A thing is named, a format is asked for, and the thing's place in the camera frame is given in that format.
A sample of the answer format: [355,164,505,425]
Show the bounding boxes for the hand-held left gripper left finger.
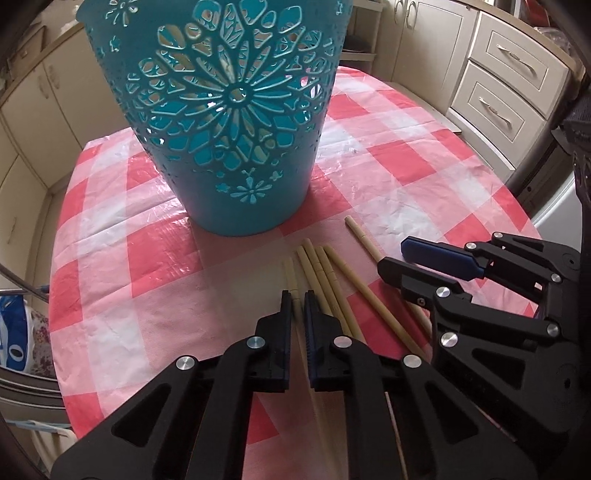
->
[50,289,294,480]

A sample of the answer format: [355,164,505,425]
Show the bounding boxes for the white drawer cabinet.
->
[379,0,573,181]

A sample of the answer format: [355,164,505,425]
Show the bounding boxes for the white step stool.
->
[339,50,377,70]

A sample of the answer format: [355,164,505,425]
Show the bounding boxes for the folding wooden shelf rack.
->
[0,374,77,480]

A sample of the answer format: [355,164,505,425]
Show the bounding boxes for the blue white plastic bag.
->
[0,295,51,374]

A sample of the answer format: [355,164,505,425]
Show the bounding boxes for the thin bamboo chopstick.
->
[345,216,435,335]
[283,258,345,480]

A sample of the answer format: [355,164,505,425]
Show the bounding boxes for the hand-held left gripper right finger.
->
[303,291,539,480]

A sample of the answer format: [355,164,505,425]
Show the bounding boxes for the white base cabinets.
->
[0,23,134,195]

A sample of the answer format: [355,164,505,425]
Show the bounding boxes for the bunch of bamboo chopsticks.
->
[295,237,428,361]

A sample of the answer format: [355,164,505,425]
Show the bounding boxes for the teal perforated plastic basket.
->
[75,0,354,238]

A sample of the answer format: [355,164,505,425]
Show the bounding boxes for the red white checked tablecloth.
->
[48,65,541,480]

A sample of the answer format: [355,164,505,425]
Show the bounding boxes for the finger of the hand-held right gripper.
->
[376,257,563,429]
[400,231,580,296]

